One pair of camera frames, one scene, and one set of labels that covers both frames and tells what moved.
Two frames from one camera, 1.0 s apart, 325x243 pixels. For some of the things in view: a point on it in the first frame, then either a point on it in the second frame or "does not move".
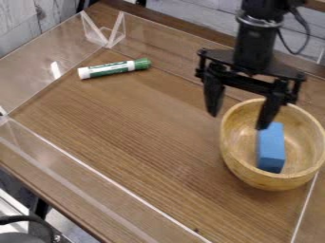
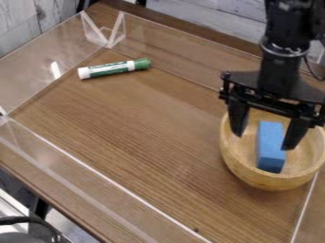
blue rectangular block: x=270 y=147 does not move
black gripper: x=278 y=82 → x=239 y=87
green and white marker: x=112 y=67 does not move
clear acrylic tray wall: x=106 y=131 does not move
